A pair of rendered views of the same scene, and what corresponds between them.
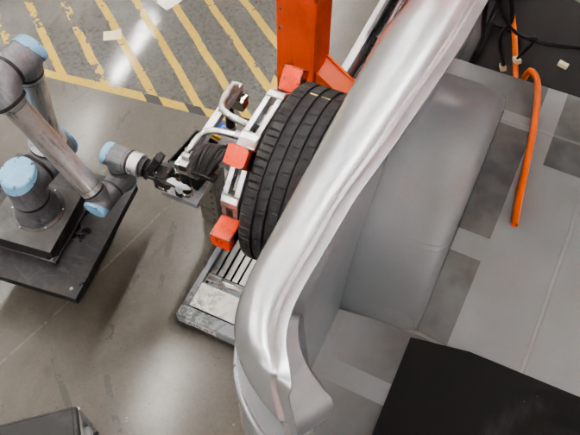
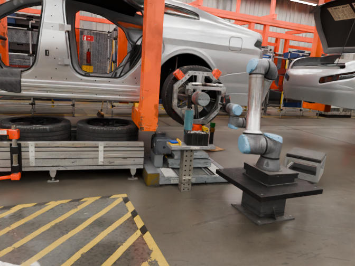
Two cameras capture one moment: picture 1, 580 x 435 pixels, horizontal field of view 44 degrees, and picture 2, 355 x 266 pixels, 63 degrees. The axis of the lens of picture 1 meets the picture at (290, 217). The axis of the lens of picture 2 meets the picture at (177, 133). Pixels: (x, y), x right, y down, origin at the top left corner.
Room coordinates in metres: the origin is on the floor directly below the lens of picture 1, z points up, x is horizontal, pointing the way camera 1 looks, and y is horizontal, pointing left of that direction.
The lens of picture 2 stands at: (3.72, 2.26, 1.09)
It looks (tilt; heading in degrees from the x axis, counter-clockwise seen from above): 12 degrees down; 228
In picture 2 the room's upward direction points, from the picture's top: 4 degrees clockwise
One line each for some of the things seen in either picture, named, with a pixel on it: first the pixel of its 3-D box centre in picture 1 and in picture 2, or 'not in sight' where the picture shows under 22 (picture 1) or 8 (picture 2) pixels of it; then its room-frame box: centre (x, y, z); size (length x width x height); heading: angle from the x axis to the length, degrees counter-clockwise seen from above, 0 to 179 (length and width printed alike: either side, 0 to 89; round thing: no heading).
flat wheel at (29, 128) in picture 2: not in sight; (37, 131); (2.85, -0.89, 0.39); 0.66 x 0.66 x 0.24
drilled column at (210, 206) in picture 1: (211, 187); (186, 168); (1.89, 0.36, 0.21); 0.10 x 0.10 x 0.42; 65
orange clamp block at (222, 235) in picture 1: (225, 232); not in sight; (1.25, 0.22, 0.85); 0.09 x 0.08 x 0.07; 155
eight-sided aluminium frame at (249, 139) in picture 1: (265, 164); (197, 97); (1.54, 0.09, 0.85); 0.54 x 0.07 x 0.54; 155
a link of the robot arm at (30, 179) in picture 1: (24, 182); (270, 144); (1.65, 1.06, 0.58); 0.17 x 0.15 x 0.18; 152
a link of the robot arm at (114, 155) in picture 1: (117, 157); (235, 109); (1.60, 0.64, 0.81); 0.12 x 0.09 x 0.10; 66
